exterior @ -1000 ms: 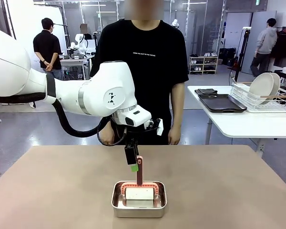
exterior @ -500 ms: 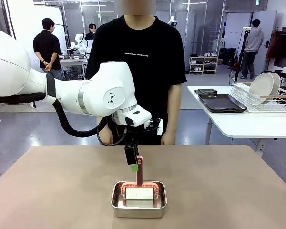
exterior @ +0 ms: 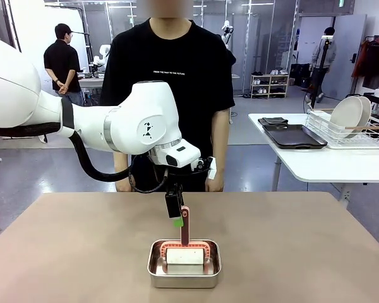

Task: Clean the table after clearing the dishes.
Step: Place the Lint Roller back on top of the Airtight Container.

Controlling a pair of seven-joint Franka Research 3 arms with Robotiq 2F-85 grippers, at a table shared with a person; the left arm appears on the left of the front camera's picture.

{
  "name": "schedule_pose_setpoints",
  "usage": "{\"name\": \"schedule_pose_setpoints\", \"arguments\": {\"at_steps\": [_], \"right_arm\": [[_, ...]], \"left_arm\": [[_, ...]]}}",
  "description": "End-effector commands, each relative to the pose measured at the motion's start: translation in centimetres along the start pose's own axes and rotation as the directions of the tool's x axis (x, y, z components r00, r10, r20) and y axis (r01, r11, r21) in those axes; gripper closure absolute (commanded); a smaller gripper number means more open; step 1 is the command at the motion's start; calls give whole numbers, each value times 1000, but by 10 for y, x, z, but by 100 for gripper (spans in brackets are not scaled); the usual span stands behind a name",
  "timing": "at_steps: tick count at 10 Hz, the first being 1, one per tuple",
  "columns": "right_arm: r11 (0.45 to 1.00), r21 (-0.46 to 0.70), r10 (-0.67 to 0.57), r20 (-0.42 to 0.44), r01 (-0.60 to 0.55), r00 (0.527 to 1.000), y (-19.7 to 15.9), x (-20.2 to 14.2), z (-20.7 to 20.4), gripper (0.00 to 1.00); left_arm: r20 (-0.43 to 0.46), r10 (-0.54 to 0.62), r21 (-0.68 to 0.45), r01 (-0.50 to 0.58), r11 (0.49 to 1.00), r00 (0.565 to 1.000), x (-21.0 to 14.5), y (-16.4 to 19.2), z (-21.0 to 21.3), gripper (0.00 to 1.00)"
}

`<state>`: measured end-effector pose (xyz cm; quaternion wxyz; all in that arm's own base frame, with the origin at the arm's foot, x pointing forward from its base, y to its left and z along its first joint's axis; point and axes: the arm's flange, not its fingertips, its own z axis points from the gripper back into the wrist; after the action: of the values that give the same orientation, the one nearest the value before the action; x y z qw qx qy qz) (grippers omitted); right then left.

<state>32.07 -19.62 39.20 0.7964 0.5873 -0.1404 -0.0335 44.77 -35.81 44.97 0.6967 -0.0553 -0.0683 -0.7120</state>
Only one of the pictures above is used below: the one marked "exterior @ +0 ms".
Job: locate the rectangular metal container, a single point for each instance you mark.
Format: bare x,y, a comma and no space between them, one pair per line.
183,281

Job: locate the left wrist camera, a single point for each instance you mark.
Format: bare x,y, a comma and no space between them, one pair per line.
211,170

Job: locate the orange jacket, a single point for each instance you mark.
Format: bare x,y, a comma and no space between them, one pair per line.
360,60

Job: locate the person's right hand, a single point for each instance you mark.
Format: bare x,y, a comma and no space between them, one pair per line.
123,187

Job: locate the person in black t-shirt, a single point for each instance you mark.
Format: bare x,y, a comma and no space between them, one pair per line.
177,63

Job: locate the wooden shoe rack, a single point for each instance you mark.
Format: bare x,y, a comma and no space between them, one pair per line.
269,84

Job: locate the white workbench table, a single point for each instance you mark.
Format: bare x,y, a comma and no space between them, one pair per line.
91,82

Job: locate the black utility cart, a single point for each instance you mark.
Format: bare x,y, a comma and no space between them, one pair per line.
377,101

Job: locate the black coat rack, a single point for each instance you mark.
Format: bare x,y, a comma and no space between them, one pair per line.
371,38

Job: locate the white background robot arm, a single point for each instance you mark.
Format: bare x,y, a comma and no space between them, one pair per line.
227,26
97,60

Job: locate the person in grey hoodie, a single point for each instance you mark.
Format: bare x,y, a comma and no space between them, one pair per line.
317,57

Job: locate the pink lint roller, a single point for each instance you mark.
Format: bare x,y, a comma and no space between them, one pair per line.
184,221

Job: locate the person's left forearm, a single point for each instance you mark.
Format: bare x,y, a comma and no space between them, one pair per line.
219,151

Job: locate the black tripod stand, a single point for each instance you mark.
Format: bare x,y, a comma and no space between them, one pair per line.
326,47

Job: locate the white backdrop screen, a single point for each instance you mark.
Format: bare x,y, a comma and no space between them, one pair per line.
28,19

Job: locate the black serving tray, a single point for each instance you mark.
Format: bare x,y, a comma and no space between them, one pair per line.
297,137

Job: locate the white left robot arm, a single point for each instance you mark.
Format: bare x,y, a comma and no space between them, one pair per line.
139,120

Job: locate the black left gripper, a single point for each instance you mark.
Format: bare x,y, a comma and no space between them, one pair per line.
173,178

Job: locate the person's right forearm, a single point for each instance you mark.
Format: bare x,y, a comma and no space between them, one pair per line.
120,161

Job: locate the black bags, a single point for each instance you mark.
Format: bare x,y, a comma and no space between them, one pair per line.
298,74

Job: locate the grey door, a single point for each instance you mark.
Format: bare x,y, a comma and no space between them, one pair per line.
347,47

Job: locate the person's left hand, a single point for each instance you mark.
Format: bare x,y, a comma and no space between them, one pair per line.
216,185

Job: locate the white side table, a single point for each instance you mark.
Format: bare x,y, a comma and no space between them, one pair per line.
334,164

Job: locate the dark grey cloth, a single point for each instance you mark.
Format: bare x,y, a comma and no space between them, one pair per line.
273,121

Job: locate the black jacket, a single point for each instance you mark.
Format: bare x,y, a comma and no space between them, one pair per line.
377,66

